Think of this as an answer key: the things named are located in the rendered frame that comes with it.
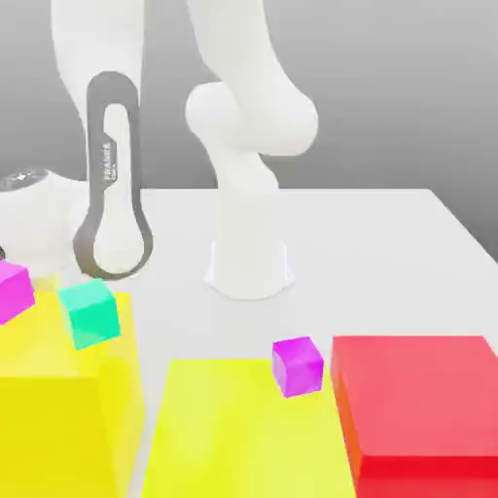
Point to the large red box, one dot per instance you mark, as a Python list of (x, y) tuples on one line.
[(424, 397)]

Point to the small magenta cube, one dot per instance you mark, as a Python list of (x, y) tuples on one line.
[(298, 367), (13, 290)]

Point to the small teal cube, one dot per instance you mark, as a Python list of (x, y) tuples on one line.
[(91, 315)]

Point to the large flat yellow box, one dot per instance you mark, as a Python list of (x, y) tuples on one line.
[(249, 432)]

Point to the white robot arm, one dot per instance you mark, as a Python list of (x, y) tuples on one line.
[(249, 116)]

